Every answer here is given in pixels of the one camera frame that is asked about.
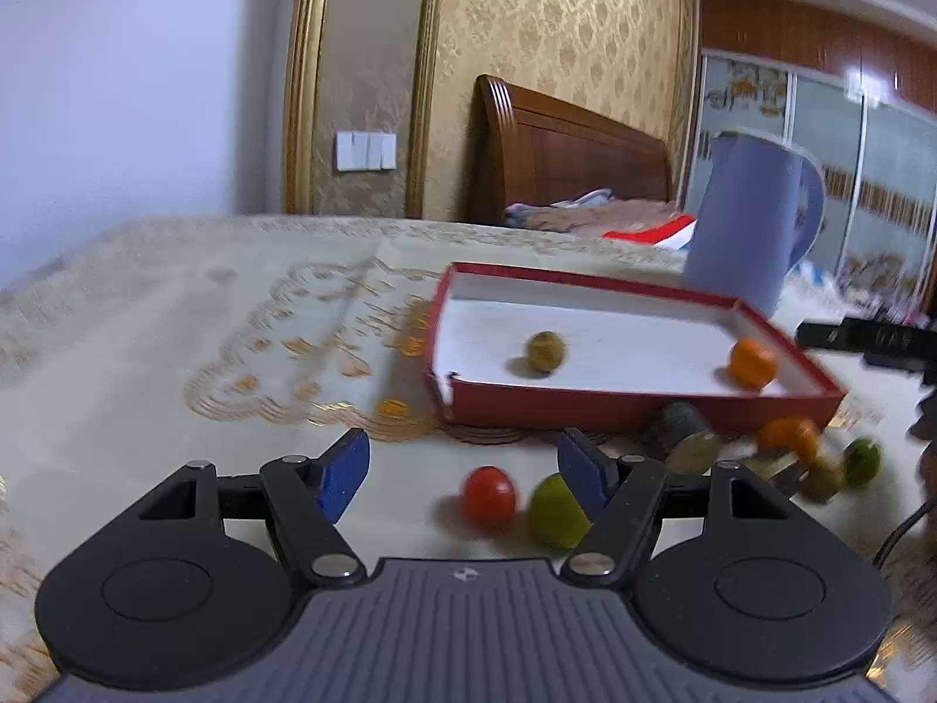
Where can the sliding door wardrobe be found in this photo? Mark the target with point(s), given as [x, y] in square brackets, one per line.
[864, 183]

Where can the small olive green fruit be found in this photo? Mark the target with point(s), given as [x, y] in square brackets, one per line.
[823, 480]

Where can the red shallow box tray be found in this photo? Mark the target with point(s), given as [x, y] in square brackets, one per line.
[622, 340]

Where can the white wall light switch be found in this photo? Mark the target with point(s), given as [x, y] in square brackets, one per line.
[366, 150]

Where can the orange tangerine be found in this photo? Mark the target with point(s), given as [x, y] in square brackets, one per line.
[789, 436]
[752, 363]

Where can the large green round fruit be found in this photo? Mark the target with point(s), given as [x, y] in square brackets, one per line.
[555, 516]

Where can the blue electric kettle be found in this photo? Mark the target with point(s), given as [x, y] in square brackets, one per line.
[747, 227]

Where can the small green lime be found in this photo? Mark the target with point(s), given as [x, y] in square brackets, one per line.
[862, 460]

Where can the red tomato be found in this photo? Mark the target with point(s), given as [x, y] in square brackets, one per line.
[489, 496]

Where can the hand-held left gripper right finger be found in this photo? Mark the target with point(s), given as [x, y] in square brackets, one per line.
[582, 476]

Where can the gold wall moulding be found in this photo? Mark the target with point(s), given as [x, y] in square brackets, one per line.
[307, 88]
[426, 88]

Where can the olive brown round fruit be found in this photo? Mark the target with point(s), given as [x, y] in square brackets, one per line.
[546, 351]

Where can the red white blue cloth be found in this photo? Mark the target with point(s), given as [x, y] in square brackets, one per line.
[659, 233]

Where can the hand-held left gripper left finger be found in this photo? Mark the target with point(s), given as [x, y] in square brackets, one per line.
[342, 476]

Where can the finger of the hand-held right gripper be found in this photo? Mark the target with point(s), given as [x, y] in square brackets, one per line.
[853, 338]

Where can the grey brown oblong object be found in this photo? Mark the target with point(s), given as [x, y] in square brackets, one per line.
[684, 436]

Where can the wooden bed headboard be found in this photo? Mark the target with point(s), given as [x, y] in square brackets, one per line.
[564, 154]

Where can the brown blanket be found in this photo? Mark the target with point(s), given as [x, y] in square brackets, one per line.
[585, 216]

